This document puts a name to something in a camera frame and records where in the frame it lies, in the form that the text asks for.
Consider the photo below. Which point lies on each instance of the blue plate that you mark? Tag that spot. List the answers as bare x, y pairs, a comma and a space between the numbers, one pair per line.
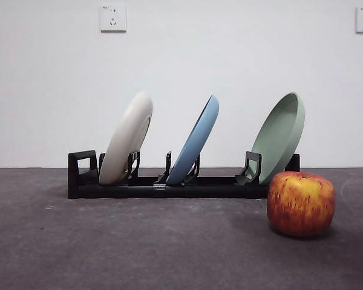
193, 142

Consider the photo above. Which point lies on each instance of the red yellow apple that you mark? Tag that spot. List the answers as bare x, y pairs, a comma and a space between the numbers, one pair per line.
301, 205

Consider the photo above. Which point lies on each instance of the black plate rack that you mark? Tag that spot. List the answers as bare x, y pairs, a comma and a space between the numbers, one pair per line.
139, 191

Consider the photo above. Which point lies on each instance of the cream yellow plate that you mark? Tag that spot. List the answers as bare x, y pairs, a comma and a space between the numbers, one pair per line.
124, 142

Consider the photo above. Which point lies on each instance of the pale green plate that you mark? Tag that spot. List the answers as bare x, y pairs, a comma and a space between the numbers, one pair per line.
278, 139

